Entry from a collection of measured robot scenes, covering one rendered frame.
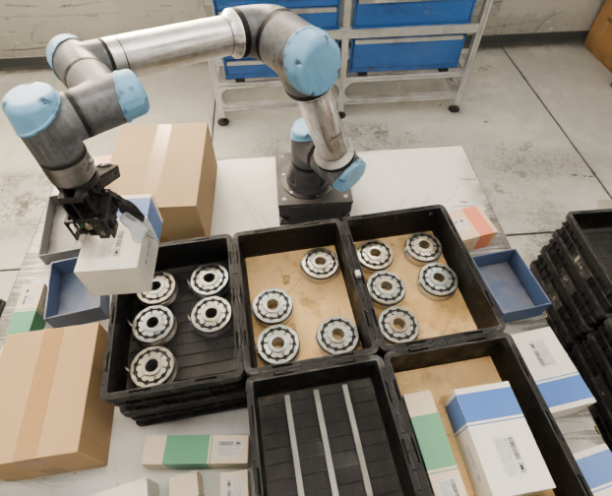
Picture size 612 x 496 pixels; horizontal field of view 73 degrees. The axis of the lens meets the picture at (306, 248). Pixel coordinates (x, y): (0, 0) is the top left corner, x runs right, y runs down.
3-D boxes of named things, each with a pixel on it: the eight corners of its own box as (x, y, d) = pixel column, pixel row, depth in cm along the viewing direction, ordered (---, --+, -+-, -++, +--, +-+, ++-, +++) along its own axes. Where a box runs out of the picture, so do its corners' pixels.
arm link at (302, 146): (311, 139, 139) (312, 104, 128) (337, 161, 133) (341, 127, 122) (282, 155, 134) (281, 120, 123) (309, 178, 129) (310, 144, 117)
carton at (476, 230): (446, 257, 134) (453, 243, 128) (429, 229, 141) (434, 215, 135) (490, 245, 137) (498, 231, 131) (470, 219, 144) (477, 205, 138)
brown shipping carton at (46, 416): (40, 359, 114) (6, 334, 102) (122, 347, 116) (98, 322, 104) (10, 481, 97) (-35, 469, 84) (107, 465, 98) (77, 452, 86)
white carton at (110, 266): (112, 223, 98) (96, 197, 91) (162, 219, 99) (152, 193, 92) (92, 296, 86) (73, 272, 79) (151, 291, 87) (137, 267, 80)
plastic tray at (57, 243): (109, 253, 136) (103, 244, 132) (45, 265, 134) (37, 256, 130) (112, 196, 152) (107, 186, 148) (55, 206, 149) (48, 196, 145)
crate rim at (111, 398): (120, 254, 111) (117, 248, 109) (232, 238, 114) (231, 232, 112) (102, 404, 87) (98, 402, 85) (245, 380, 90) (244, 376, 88)
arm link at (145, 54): (271, -15, 91) (30, 23, 68) (301, 4, 86) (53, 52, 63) (268, 38, 100) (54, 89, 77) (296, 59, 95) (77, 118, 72)
